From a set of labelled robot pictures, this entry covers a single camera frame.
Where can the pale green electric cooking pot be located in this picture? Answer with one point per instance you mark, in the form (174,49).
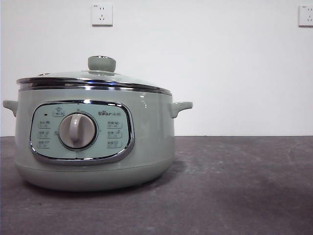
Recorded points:
(151,137)

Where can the white wall socket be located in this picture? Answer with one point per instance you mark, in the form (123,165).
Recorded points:
(102,15)
(306,16)

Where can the glass lid with green knob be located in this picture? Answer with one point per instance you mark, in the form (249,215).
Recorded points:
(102,64)

